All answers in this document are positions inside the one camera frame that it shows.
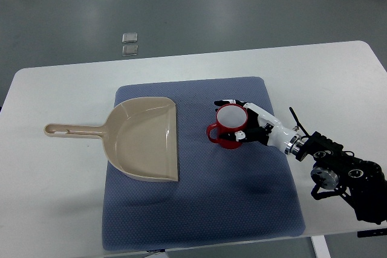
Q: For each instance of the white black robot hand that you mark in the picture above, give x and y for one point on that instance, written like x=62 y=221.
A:
x=265 y=128

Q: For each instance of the red cup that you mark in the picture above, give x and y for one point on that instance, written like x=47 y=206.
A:
x=230 y=119

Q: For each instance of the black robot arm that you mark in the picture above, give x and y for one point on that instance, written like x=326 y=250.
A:
x=338 y=172

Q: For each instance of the beige plastic dustpan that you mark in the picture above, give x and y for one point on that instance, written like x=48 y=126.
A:
x=139 y=138

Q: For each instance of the blue grey cloth mat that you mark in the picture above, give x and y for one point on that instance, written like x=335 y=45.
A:
x=222 y=195

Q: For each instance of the white table leg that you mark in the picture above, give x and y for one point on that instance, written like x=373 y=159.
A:
x=320 y=247

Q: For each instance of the lower metal floor plate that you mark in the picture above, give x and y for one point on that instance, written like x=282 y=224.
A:
x=130 y=50

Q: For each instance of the metal floor plate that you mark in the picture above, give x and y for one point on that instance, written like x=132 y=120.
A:
x=129 y=37
x=130 y=50

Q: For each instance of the upper metal floor plate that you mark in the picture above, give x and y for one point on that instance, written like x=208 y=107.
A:
x=129 y=37

